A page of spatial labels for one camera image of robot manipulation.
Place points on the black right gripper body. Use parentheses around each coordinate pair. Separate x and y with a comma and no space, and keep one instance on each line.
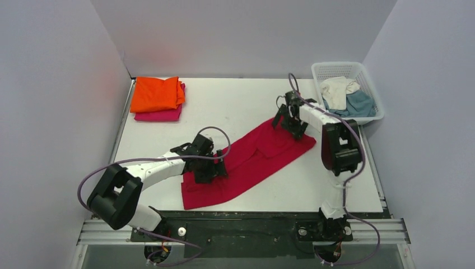
(290,121)

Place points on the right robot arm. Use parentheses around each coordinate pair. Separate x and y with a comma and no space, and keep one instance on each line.
(340,144)

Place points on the folded pink t-shirt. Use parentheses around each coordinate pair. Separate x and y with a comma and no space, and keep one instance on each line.
(171,115)

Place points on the blue cloth in basket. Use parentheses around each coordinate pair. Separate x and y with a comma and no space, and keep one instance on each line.
(358,104)

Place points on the aluminium rail frame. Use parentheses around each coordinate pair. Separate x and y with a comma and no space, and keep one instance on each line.
(101,247)

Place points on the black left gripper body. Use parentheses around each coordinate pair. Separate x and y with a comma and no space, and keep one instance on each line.
(209,167)

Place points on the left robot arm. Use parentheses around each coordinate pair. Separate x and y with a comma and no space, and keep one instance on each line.
(115,198)

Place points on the white plastic basket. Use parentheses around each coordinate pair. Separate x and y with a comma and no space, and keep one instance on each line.
(353,70)

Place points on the white cloth in basket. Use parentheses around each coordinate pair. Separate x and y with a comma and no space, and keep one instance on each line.
(335,90)

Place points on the red t-shirt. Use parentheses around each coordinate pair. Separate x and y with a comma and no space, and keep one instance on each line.
(251,159)

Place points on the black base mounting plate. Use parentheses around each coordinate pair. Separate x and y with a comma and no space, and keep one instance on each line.
(184,236)

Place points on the folded orange t-shirt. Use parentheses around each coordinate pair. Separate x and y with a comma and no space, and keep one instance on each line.
(155,94)

